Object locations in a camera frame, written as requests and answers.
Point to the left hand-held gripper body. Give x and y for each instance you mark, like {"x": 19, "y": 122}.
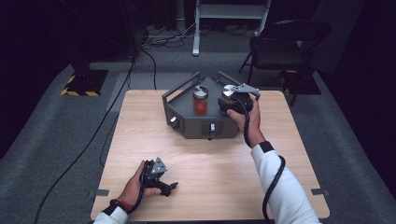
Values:
{"x": 154, "y": 171}

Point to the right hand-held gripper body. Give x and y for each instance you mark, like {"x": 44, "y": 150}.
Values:
{"x": 244, "y": 90}

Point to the grey corner shelf rack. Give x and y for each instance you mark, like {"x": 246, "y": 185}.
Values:
{"x": 186, "y": 105}

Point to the person's left hand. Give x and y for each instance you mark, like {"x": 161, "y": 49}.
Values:
{"x": 134, "y": 188}

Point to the person's right hand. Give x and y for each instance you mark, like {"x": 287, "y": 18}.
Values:
{"x": 249, "y": 123}

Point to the black folding chair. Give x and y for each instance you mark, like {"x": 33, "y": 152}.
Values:
{"x": 280, "y": 49}

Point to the grey tape strip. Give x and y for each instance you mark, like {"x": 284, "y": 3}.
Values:
{"x": 102, "y": 192}
{"x": 320, "y": 191}

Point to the black stand with striped base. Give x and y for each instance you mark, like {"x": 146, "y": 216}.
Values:
{"x": 85, "y": 82}
{"x": 306, "y": 84}

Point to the white metal stand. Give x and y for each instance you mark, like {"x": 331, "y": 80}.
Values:
{"x": 229, "y": 11}

